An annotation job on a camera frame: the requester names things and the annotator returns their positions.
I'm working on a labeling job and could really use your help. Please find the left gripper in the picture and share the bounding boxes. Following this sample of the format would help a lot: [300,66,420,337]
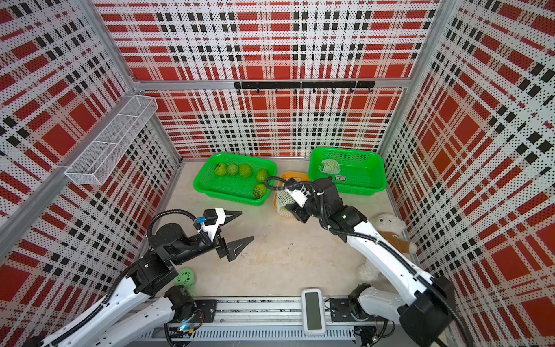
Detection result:
[171,210,253,266]

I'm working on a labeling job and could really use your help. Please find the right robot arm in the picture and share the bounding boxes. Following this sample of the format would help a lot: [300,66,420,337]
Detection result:
[264,176,473,346]

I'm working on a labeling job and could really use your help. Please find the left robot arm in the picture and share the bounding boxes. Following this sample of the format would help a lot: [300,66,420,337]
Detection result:
[25,208,253,346]

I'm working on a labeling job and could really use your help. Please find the green basket with apples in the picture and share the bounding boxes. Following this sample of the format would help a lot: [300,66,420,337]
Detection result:
[193,153,278,206]

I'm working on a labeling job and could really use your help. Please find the yellow tray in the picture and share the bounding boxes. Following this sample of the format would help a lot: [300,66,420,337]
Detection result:
[281,171,309,182]

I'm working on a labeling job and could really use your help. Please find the empty green basket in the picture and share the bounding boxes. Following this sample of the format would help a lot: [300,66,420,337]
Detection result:
[309,147,387,196]

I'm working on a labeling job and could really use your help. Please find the plush toy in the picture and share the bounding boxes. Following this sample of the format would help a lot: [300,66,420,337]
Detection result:
[358,213,417,282]

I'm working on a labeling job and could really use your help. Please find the white timer device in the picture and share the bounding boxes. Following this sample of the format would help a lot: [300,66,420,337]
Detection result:
[301,289,326,336]

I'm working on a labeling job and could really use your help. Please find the black hook rail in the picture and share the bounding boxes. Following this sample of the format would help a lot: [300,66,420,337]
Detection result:
[234,80,377,93]

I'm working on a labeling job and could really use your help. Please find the clear wall shelf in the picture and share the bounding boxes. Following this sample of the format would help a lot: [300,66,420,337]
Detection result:
[65,95,158,186]

